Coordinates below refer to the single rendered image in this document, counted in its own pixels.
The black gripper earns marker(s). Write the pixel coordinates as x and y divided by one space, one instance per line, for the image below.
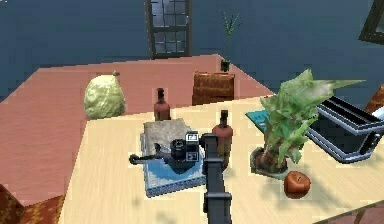
178 150

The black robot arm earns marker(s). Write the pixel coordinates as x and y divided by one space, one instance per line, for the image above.
213 173

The blue speckled notebook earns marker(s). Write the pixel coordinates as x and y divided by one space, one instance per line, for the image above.
166 180

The grey worn book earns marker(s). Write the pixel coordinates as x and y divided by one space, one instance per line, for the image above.
163 133

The brown glass bottle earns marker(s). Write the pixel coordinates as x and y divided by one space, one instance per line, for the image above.
162 108
223 133

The brown wooden chair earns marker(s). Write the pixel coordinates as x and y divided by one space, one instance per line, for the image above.
376 98
213 88

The teal book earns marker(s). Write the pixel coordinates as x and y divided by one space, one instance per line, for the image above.
260 118

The thin plant in black pot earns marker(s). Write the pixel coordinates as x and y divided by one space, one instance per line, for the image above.
226 63

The dark framed window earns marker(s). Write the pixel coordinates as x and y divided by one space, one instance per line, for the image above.
169 28

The green leafy potted plant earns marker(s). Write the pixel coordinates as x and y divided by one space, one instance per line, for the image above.
290 113

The brown patterned chair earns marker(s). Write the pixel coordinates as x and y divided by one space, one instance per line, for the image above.
26 210

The red apple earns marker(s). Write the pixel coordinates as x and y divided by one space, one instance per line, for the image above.
296 184

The black and silver toaster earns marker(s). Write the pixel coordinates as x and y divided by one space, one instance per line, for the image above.
343 130

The dark framed wall picture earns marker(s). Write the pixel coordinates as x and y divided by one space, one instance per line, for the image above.
371 25

